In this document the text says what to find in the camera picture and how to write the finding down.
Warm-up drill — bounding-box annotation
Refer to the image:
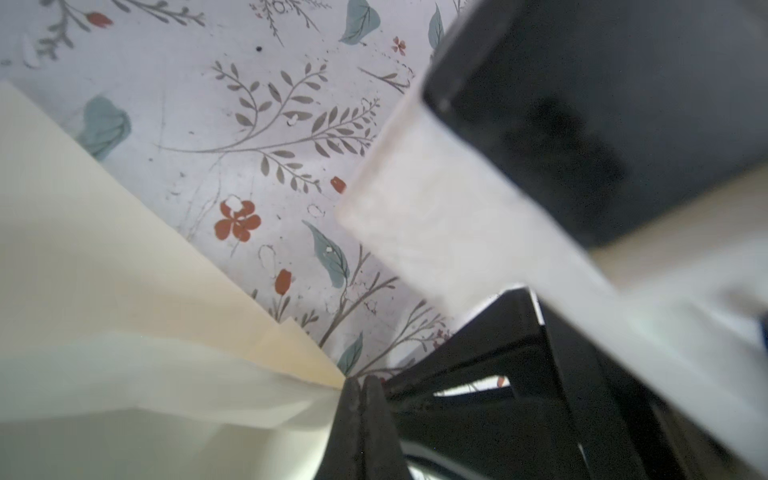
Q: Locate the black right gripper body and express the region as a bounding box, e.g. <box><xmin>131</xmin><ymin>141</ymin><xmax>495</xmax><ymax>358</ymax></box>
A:
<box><xmin>540</xmin><ymin>303</ymin><xmax>720</xmax><ymax>479</ymax></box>

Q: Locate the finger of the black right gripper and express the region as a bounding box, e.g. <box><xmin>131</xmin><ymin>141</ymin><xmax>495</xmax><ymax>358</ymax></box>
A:
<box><xmin>384</xmin><ymin>289</ymin><xmax>589</xmax><ymax>479</ymax></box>

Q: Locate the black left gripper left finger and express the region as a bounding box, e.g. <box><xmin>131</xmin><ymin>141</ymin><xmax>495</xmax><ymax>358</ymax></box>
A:
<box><xmin>314</xmin><ymin>379</ymin><xmax>363</xmax><ymax>480</ymax></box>

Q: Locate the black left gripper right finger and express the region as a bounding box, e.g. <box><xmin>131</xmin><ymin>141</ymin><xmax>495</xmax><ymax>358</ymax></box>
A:
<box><xmin>362</xmin><ymin>376</ymin><xmax>412</xmax><ymax>480</ymax></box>

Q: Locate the cream square paper sheet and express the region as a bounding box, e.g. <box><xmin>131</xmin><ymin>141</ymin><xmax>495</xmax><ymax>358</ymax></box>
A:
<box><xmin>1</xmin><ymin>84</ymin><xmax>344</xmax><ymax>479</ymax></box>

